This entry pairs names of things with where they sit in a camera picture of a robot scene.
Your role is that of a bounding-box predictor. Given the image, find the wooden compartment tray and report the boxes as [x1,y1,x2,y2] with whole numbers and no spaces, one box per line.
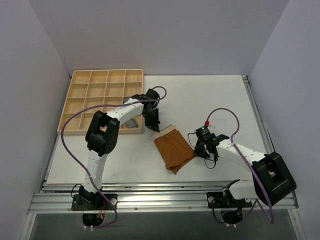
[57,69,144,136]

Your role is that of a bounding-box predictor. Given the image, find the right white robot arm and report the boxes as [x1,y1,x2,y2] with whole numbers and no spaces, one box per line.
[193,125,297,207]

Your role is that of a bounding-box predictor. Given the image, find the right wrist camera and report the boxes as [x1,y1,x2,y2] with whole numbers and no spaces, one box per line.
[195,120,216,142]

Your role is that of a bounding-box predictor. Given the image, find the brown underwear cream waistband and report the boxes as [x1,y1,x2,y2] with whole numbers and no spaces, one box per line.
[151,124,196,174]

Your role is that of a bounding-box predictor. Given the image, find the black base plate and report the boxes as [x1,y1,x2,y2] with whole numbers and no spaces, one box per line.
[71,194,118,211]
[206,191,252,209]

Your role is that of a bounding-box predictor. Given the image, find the aluminium rail frame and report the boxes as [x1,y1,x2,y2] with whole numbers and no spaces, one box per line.
[22,75,306,240]

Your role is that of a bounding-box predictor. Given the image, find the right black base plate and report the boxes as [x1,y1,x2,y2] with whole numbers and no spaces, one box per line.
[206,191,252,209]

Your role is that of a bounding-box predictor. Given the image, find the grey rolled sock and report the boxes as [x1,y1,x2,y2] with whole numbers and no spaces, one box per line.
[125,118,139,129]

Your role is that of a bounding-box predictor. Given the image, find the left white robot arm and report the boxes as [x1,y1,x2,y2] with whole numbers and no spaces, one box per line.
[79,88,160,210]

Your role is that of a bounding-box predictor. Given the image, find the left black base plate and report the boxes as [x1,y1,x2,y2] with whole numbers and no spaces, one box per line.
[71,194,118,211]

